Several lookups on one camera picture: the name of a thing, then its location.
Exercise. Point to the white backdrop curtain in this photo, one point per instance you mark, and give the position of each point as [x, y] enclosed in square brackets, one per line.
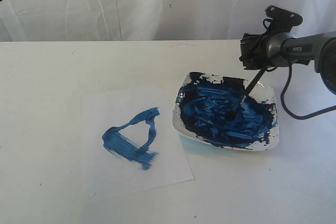
[66, 20]

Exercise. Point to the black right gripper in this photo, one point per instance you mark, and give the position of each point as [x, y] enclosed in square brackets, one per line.
[253, 51]

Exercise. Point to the white plate with blue paint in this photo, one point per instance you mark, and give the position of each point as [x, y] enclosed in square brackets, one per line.
[206, 110]

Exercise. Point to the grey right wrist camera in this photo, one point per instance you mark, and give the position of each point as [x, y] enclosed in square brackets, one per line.
[281, 20]

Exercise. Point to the white paper sheet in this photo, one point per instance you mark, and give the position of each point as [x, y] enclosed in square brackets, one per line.
[129, 144]

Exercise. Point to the black paintbrush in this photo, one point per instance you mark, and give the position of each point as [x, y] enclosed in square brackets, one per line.
[244, 96]

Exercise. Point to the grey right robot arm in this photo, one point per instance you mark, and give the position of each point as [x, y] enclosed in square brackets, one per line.
[275, 50]

